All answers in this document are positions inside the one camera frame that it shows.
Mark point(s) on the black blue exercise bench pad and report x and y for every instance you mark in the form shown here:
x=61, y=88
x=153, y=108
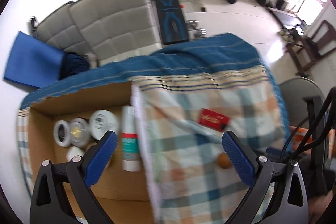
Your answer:
x=172, y=24

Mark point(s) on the silver tin gold label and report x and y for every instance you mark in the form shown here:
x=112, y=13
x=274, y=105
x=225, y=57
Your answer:
x=80, y=132

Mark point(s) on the white green spray bottle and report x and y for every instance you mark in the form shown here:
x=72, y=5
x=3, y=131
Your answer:
x=131, y=160

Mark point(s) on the white earbud case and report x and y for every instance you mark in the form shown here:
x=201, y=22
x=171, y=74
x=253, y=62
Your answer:
x=74, y=151

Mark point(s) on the dark side table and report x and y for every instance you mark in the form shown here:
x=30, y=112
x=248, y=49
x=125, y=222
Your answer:
x=295, y=40

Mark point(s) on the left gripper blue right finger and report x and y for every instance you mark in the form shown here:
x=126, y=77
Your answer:
x=243, y=159

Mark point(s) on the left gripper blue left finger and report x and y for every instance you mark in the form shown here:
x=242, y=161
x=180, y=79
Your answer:
x=97, y=157

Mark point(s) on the silver tin black label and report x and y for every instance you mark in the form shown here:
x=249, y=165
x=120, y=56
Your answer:
x=62, y=134

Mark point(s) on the dark wooden chair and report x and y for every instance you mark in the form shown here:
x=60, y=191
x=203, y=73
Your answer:
x=327, y=38

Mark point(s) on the open cardboard box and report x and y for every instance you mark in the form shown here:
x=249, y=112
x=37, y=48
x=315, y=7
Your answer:
x=60, y=194

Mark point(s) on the grey armchair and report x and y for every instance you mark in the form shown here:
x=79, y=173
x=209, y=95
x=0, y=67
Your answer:
x=293, y=92

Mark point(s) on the right grey cushioned chair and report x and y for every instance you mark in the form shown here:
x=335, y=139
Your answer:
x=116, y=30

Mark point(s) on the dark blue knitted bag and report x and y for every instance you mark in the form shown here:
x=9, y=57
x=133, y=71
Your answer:
x=72, y=64

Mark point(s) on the plaid checkered tablecloth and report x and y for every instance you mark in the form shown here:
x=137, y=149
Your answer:
x=177, y=92

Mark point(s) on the blue yoga mat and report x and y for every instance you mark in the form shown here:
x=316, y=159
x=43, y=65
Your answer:
x=32, y=62

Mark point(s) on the chrome dumbbell pair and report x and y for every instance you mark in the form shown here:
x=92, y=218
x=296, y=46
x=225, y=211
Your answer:
x=193, y=28

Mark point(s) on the grey cushioned chair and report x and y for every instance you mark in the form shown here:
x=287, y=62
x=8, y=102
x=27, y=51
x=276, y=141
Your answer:
x=59, y=30
x=116, y=30

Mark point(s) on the red cigarette pack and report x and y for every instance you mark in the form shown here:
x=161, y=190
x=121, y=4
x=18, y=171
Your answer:
x=214, y=119

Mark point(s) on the orange white patterned cushion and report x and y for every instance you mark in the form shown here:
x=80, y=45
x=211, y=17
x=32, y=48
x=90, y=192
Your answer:
x=298, y=137

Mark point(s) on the left grey cushioned chair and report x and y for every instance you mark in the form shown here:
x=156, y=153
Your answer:
x=59, y=30

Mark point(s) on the white lidded round tin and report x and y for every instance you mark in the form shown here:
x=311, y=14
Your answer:
x=102, y=121

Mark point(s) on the small brown round object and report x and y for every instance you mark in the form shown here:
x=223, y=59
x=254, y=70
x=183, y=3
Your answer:
x=223, y=161

